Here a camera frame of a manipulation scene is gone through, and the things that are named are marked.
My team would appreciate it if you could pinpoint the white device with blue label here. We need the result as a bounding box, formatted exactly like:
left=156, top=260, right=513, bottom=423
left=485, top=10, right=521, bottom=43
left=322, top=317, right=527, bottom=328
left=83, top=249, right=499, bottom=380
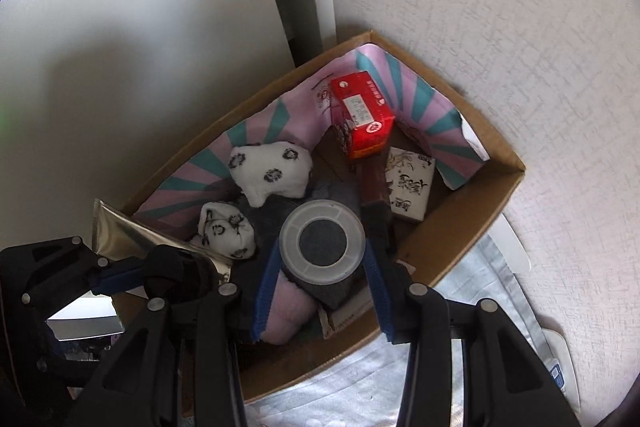
left=540, top=327, right=581, bottom=410

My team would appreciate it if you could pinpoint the white black-printed sock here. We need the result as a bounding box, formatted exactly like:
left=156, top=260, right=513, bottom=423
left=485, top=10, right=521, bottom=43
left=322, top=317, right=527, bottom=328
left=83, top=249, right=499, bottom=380
left=189, top=202, right=258, bottom=262
left=229, top=141, right=313, bottom=208

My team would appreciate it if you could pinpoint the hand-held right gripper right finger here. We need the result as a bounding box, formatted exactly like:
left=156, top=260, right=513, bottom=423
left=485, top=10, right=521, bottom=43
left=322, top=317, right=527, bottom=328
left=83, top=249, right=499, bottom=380
left=362, top=242, right=582, bottom=427

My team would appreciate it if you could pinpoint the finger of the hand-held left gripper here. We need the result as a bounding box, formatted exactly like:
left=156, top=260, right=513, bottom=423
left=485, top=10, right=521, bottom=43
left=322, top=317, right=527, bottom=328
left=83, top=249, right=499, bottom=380
left=142, top=245, right=223, bottom=304
left=0, top=237, right=151, bottom=324

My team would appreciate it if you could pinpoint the dark grey cloth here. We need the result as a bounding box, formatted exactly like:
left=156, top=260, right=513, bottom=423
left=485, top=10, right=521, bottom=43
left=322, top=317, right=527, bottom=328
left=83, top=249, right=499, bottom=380
left=245, top=182, right=371, bottom=308

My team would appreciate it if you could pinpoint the dark brown packet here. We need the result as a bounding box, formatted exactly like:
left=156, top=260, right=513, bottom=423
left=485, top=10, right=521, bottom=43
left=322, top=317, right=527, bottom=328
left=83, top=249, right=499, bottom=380
left=356, top=157, right=401, bottom=260

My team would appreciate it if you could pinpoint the red carton box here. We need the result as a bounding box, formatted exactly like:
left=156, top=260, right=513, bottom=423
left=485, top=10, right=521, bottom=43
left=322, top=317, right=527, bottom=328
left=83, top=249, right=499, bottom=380
left=330, top=71, right=396, bottom=160

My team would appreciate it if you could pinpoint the pink fuzzy sock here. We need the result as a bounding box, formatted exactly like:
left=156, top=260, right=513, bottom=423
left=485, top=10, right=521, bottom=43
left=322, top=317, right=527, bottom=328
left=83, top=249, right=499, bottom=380
left=260, top=274, right=317, bottom=347

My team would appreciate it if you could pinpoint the round clear plastic container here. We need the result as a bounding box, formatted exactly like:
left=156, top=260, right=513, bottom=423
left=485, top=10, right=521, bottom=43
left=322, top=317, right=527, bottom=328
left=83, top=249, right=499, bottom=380
left=278, top=200, right=367, bottom=288

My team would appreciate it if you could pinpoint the pink teal striped paper liner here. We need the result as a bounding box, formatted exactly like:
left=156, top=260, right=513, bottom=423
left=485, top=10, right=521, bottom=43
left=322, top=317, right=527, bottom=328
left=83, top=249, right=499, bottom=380
left=135, top=44, right=491, bottom=238

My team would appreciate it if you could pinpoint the white black-printed tissue packet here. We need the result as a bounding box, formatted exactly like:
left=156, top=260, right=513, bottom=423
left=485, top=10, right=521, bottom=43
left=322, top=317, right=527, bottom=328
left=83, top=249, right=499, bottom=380
left=384, top=147, right=437, bottom=223

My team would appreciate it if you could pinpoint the light blue printed cloth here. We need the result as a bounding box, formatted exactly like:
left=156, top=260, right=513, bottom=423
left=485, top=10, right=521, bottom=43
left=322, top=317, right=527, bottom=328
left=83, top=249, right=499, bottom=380
left=180, top=232, right=556, bottom=427

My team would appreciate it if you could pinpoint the silver foil packet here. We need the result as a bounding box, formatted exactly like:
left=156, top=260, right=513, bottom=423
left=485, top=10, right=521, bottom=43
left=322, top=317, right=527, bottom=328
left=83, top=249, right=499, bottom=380
left=92, top=198, right=233, bottom=285

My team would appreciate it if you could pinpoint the cardboard box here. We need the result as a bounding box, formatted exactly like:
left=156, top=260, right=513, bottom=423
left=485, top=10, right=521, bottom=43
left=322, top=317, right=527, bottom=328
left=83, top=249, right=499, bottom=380
left=95, top=30, right=527, bottom=404

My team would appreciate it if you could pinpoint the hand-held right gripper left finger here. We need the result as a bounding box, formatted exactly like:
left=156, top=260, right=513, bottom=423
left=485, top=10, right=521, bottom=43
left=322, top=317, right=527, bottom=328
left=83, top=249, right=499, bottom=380
left=75, top=241, right=288, bottom=427

